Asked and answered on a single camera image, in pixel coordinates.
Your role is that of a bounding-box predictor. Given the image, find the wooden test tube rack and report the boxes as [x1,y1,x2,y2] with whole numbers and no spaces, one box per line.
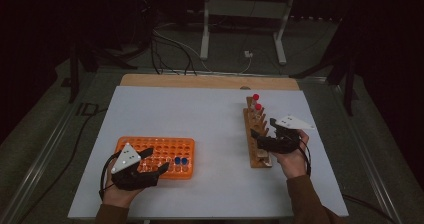
[243,96,274,169]

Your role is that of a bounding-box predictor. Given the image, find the metal frame rail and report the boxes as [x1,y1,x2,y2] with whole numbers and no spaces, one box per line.
[0,72,98,224]
[328,82,403,224]

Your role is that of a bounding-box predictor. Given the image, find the white table mat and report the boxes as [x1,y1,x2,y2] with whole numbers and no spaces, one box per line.
[67,85,350,220]

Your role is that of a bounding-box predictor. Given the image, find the orange plastic test tube rack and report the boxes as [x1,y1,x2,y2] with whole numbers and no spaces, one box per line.
[114,136,196,181]

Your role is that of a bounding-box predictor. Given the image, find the person's right hand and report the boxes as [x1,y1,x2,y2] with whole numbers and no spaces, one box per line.
[271,129,310,180]

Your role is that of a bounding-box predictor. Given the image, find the black floor cables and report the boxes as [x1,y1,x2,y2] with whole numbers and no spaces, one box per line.
[149,28,198,76]

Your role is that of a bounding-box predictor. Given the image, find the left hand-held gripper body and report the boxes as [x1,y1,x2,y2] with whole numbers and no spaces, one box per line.
[110,142,160,192]

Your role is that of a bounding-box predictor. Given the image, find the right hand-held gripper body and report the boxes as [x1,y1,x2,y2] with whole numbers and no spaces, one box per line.
[257,115,316,155]

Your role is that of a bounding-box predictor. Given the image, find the left hand-held gripper cable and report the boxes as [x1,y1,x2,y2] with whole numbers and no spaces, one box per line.
[98,150,122,202]

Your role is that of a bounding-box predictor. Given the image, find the person's left hand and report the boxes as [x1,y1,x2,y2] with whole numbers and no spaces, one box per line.
[102,165,145,209]

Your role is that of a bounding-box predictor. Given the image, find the white metal stand frame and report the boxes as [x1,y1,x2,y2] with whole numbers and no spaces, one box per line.
[199,0,298,66]

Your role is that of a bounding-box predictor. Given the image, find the black floor cable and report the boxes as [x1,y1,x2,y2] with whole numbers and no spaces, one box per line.
[16,108,108,224]

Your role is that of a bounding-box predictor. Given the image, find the right hand-held gripper cable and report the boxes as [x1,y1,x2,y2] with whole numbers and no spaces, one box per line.
[298,140,313,179]

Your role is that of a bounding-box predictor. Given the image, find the hand-held gripper cable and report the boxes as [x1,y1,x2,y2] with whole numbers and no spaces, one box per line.
[298,140,313,179]
[98,150,122,202]

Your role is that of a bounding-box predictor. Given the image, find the black tripod stand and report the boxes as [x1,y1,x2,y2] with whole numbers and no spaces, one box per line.
[67,38,138,104]
[289,17,360,117]

